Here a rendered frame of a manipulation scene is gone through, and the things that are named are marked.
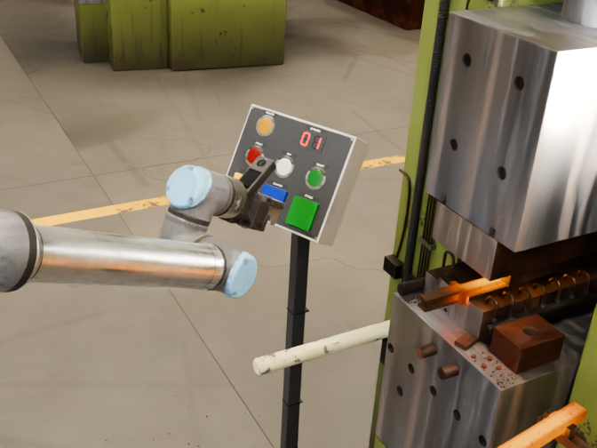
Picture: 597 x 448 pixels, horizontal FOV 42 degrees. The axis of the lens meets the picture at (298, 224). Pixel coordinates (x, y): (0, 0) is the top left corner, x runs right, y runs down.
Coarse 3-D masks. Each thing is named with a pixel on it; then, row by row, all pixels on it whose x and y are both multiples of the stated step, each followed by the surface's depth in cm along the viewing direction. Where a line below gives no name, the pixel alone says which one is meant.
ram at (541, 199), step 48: (480, 48) 148; (528, 48) 137; (576, 48) 133; (480, 96) 150; (528, 96) 139; (576, 96) 138; (432, 144) 167; (480, 144) 153; (528, 144) 141; (576, 144) 144; (432, 192) 170; (480, 192) 155; (528, 192) 144; (576, 192) 150; (528, 240) 150
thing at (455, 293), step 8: (480, 280) 170; (496, 280) 170; (440, 288) 165; (448, 288) 166; (456, 288) 166; (464, 288) 165; (472, 288) 167; (480, 288) 167; (488, 288) 169; (424, 296) 162; (432, 296) 162; (440, 296) 163; (448, 296) 164; (456, 296) 166; (464, 296) 165; (424, 304) 162; (432, 304) 164; (440, 304) 164; (448, 304) 165; (464, 304) 166
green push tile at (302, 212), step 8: (296, 200) 194; (304, 200) 193; (296, 208) 194; (304, 208) 193; (312, 208) 192; (288, 216) 195; (296, 216) 194; (304, 216) 193; (312, 216) 191; (296, 224) 193; (304, 224) 192; (312, 224) 192
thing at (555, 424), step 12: (564, 408) 138; (576, 408) 139; (552, 420) 135; (564, 420) 136; (576, 420) 137; (528, 432) 133; (540, 432) 133; (552, 432) 133; (504, 444) 130; (516, 444) 130; (528, 444) 130; (540, 444) 132
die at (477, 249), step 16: (448, 208) 166; (448, 224) 167; (464, 224) 162; (448, 240) 168; (464, 240) 163; (480, 240) 158; (496, 240) 154; (576, 240) 166; (592, 240) 169; (464, 256) 164; (480, 256) 159; (496, 256) 155; (512, 256) 158; (528, 256) 160; (544, 256) 163; (560, 256) 166; (576, 256) 168; (480, 272) 160; (496, 272) 158; (512, 272) 160
